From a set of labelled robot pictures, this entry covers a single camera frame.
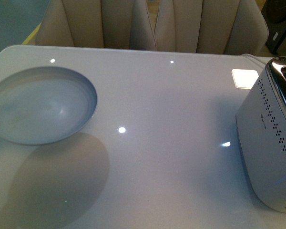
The white round plate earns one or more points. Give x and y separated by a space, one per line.
43 105

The beige chair left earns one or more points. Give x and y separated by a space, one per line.
113 24

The beige chair right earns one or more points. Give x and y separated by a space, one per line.
231 27

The dark cabinet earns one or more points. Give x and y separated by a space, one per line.
274 13

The beige chair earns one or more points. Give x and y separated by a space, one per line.
231 27
113 24

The white chrome toaster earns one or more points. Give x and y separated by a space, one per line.
261 128

